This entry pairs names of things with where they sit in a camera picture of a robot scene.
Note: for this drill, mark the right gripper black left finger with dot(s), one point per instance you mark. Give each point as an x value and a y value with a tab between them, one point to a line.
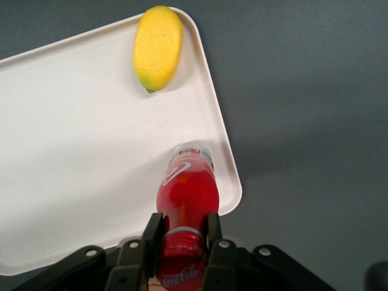
133	266

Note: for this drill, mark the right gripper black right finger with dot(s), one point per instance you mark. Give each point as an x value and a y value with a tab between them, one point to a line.
222	266

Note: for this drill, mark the red coke bottle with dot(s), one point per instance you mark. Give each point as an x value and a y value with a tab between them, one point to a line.
188	194

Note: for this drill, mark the cream plastic tray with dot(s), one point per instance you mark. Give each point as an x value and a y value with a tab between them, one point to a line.
75	136

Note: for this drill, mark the yellow mango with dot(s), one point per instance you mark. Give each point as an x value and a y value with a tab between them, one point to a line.
157	48

